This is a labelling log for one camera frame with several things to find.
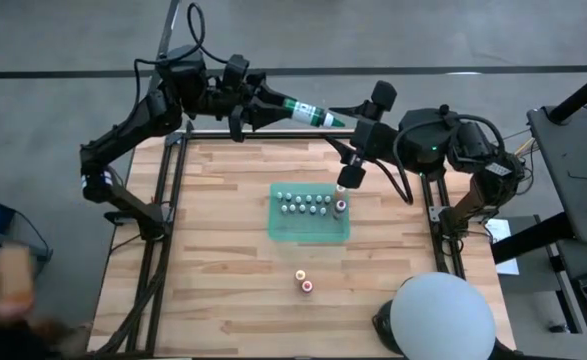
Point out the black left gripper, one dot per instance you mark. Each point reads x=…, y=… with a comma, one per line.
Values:
x=230, y=102

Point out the black camera pole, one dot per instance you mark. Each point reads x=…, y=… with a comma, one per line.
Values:
x=580, y=94

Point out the small silver corner bracket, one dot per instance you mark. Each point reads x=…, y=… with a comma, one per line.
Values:
x=435, y=214

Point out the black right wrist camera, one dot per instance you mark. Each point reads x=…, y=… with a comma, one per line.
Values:
x=423, y=135

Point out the black aluminium rig frame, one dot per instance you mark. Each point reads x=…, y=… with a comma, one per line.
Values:
x=283, y=135

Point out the grey computer stand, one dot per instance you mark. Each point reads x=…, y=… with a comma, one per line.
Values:
x=38, y=250

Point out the black pole base plate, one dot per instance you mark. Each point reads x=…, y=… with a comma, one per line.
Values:
x=573, y=165

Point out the black stand crossbar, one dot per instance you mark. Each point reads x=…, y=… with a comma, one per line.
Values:
x=528, y=242

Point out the black rail clamp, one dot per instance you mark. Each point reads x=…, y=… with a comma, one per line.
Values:
x=189, y=127

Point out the white globe table lamp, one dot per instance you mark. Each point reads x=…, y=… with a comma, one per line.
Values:
x=440, y=320

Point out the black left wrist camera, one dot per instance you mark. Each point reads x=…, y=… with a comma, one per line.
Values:
x=185, y=70

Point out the translucent teal plastic tray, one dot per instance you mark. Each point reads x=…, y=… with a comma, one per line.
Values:
x=308, y=230

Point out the person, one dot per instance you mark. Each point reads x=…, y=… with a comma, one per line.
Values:
x=8, y=280

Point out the white paper sheet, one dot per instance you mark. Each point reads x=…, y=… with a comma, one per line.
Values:
x=500, y=232

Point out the large green food coloring bottle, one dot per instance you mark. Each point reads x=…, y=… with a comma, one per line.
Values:
x=308, y=113

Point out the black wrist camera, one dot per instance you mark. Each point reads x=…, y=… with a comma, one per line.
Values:
x=423, y=135
x=185, y=70

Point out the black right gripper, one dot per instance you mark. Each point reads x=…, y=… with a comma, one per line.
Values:
x=375, y=140

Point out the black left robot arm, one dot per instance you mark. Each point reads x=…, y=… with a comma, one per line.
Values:
x=123, y=135

